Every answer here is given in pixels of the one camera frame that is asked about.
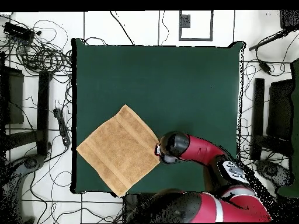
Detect tan terry towel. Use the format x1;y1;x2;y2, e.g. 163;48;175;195
76;104;161;198

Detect dark flat panel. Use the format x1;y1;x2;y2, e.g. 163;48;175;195
0;66;25;125
266;78;294;141

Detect dark green table cloth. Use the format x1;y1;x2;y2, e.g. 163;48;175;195
71;37;245;195

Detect black power strip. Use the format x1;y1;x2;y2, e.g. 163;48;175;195
53;107;71;147

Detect black stand bar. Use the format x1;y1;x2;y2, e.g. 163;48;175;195
251;78;266;161
36;71;53;156

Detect black stand crossbar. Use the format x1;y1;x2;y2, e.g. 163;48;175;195
4;129;45;150
253;134;293;157

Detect black floor equipment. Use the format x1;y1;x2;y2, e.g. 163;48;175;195
23;154;46;170
255;159;294;187

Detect black power adapter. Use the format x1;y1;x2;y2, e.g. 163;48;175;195
258;59;273;75

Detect dark green fabric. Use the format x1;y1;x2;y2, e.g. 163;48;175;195
277;58;299;198

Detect black rod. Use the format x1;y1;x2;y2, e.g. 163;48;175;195
248;29;290;51

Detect black electronics box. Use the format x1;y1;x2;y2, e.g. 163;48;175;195
3;22;36;43

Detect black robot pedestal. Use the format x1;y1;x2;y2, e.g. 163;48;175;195
122;192;155;223

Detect long black cable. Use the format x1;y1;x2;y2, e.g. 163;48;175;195
109;10;135;46

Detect grey rectangular frame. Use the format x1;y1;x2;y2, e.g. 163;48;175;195
179;10;214;41

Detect tangled black cables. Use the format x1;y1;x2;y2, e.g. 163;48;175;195
13;19;73;75

